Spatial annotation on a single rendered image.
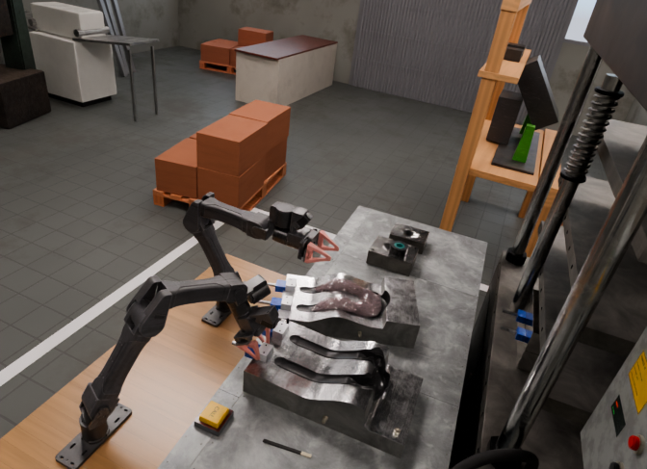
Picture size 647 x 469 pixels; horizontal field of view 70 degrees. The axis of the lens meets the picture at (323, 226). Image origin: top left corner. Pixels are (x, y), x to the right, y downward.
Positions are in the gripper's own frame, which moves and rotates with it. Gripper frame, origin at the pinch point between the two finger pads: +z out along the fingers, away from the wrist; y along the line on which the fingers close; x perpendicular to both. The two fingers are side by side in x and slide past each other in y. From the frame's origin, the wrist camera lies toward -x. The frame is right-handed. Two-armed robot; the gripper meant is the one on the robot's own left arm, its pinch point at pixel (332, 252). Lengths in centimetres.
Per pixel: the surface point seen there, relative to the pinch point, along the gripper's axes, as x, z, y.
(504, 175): 34, 45, 201
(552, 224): -4, 63, 61
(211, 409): 36, -14, -41
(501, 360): 39, 61, 29
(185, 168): 85, -181, 159
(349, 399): 25.5, 20.8, -26.2
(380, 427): 33, 31, -25
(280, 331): 28.0, -8.8, -11.5
